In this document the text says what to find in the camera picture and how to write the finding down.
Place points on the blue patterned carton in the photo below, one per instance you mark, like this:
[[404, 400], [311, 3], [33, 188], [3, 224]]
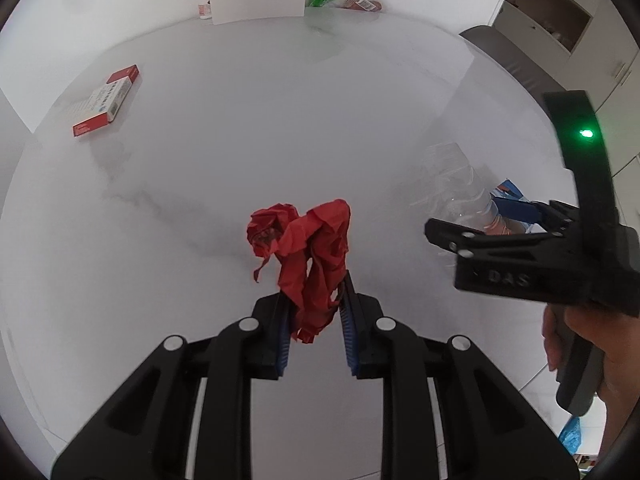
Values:
[[508, 190]]

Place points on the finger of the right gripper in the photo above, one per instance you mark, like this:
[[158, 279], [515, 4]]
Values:
[[469, 243], [530, 209]]

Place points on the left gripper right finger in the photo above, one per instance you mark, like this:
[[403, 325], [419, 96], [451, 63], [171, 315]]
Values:
[[447, 412]]

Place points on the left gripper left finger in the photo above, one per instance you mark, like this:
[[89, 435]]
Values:
[[184, 412]]

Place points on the white card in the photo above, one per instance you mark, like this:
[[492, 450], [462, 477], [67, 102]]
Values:
[[231, 11]]

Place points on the red snack packet by wall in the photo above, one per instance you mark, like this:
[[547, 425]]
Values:
[[362, 5]]

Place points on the person's right hand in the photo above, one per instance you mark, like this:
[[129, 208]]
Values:
[[595, 353]]

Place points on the red paper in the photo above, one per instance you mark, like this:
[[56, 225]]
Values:
[[312, 249]]

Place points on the red white cigarette box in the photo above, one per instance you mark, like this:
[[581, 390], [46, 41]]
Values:
[[102, 106]]

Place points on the blue plastic bag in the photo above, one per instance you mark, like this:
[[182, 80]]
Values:
[[571, 435]]

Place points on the grey dining chair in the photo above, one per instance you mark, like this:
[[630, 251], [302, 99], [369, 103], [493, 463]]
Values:
[[534, 79]]

